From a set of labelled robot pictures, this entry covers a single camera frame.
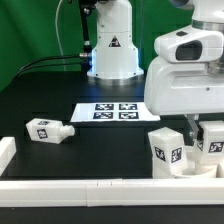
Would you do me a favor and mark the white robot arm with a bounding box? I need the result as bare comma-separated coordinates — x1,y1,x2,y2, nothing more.
87,0,224,123

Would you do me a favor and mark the white fence bar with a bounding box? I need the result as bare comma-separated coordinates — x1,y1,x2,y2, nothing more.
0,137,16,176
0,178,224,207

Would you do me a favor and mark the white left fence bar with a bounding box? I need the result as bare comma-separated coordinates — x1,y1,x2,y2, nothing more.
0,137,16,176

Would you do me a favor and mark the grey thin cable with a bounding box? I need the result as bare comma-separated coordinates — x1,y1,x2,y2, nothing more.
54,0,68,72

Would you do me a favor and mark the black vertical cable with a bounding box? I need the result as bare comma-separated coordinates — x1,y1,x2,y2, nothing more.
78,0,98,72

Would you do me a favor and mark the white front fence bar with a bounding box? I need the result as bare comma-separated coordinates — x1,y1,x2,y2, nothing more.
0,178,224,207

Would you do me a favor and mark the lower black cable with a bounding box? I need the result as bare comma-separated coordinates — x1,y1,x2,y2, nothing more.
17,59,92,78

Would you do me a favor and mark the upper black cable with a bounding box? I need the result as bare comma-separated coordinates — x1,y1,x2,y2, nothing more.
18,53,93,73

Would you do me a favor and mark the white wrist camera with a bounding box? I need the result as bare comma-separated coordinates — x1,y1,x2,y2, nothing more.
154,25,224,63

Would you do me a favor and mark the white marker sheet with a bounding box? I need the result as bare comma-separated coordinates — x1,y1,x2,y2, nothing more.
71,102,160,122

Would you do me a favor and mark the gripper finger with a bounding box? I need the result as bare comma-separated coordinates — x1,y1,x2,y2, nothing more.
186,114,199,140

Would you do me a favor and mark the white round stool seat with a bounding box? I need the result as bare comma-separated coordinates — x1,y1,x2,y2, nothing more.
152,145,224,180

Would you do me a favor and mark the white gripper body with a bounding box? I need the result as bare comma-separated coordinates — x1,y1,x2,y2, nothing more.
144,57,224,116

